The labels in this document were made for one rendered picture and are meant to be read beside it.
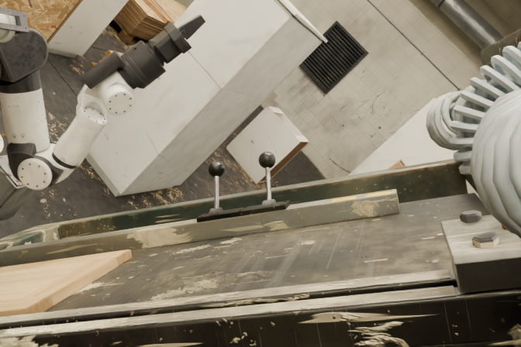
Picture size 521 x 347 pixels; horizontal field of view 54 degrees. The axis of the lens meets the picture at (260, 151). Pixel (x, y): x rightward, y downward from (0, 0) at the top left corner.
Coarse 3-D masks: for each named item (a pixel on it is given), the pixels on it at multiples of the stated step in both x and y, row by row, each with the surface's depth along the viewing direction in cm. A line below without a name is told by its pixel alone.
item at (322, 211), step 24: (240, 216) 108; (264, 216) 106; (288, 216) 105; (312, 216) 104; (336, 216) 102; (360, 216) 101; (72, 240) 120; (96, 240) 117; (120, 240) 115; (144, 240) 114; (168, 240) 112; (192, 240) 111; (0, 264) 125
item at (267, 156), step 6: (264, 156) 111; (270, 156) 111; (264, 162) 111; (270, 162) 111; (270, 180) 110; (270, 186) 110; (270, 192) 109; (270, 198) 108; (264, 204) 107; (270, 204) 107
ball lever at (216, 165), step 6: (216, 162) 115; (210, 168) 115; (216, 168) 114; (222, 168) 115; (210, 174) 115; (216, 174) 115; (222, 174) 115; (216, 180) 114; (216, 186) 114; (216, 192) 113; (216, 198) 112; (216, 204) 112; (210, 210) 111; (216, 210) 111; (222, 210) 111
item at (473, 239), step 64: (512, 64) 35; (512, 256) 34; (0, 320) 54; (64, 320) 51; (128, 320) 46; (192, 320) 43; (256, 320) 41; (320, 320) 40; (384, 320) 39; (448, 320) 37; (512, 320) 36
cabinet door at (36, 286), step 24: (24, 264) 113; (48, 264) 107; (72, 264) 103; (96, 264) 98; (120, 264) 102; (0, 288) 95; (24, 288) 91; (48, 288) 86; (72, 288) 87; (0, 312) 78; (24, 312) 77
